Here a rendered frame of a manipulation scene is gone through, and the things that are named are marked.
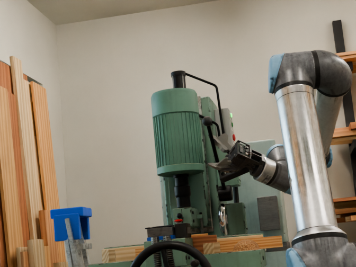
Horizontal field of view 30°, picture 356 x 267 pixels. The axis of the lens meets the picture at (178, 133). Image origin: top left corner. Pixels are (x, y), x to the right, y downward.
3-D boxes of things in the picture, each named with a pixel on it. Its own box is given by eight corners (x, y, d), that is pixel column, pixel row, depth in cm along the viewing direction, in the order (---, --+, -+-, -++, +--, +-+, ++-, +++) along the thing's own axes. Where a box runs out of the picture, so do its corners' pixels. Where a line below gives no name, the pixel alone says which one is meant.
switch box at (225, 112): (217, 147, 272) (213, 109, 275) (221, 150, 282) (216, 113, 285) (232, 145, 271) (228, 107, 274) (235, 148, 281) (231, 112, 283)
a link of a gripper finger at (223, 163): (213, 154, 224) (232, 152, 230) (205, 165, 228) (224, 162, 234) (218, 162, 223) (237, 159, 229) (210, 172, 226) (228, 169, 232)
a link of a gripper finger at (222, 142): (219, 123, 237) (237, 141, 235) (211, 134, 241) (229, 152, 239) (214, 126, 235) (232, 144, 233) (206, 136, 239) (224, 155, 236)
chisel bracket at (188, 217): (174, 232, 238) (171, 208, 240) (181, 232, 252) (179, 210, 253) (194, 230, 237) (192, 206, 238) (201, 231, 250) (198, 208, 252)
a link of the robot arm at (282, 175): (288, 185, 248) (293, 202, 240) (259, 173, 245) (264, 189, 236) (302, 167, 244) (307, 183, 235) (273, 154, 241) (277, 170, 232)
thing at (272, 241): (135, 259, 243) (134, 249, 244) (137, 259, 245) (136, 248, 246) (282, 247, 234) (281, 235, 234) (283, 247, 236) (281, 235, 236)
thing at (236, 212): (222, 236, 254) (219, 204, 256) (224, 236, 261) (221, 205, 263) (247, 233, 253) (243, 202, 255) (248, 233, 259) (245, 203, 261)
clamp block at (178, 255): (144, 269, 217) (142, 241, 219) (153, 267, 230) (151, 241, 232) (188, 265, 214) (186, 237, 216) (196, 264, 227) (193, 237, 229)
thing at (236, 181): (217, 186, 260) (214, 149, 262) (221, 188, 268) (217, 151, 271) (239, 184, 258) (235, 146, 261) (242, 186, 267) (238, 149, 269)
